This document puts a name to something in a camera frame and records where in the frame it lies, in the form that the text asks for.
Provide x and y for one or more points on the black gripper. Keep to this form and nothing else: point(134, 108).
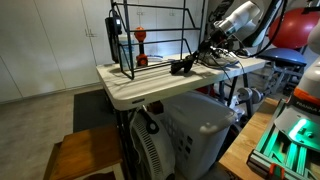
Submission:
point(216, 39)

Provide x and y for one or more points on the black work glove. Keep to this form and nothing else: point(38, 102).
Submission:
point(181, 65)

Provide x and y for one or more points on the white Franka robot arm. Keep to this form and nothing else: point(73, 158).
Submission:
point(243, 18)

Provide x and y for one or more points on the grey running shoe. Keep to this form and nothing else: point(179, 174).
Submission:
point(226, 53)
point(220, 61)

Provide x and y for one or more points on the white round dish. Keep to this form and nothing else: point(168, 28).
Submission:
point(155, 59)

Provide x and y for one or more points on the chrome dumbbell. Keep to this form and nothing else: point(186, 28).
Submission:
point(250, 95)

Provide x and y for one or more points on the blue balance trainer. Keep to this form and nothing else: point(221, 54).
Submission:
point(283, 56)

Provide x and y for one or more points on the translucent plastic bucket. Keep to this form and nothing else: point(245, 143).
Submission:
point(124, 50)

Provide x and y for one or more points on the white plastic laundry basket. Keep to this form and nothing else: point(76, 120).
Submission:
point(200, 133)

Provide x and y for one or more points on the black box on rack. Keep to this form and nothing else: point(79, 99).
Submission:
point(113, 36)

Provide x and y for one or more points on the red exercise ball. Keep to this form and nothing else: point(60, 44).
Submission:
point(296, 28)

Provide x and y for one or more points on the light wooden workbench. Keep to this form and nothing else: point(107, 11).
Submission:
point(243, 146)

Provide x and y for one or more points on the white round floor fan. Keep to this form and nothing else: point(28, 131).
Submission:
point(153, 150)

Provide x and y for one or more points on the black floor mat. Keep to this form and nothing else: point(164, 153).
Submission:
point(93, 110)

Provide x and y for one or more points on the brown wooden stool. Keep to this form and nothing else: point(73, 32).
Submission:
point(86, 150)

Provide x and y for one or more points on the green-lit aluminium robot mount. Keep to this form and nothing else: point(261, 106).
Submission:
point(290, 143)

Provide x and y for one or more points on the white cabinet wall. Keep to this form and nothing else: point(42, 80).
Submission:
point(43, 46)

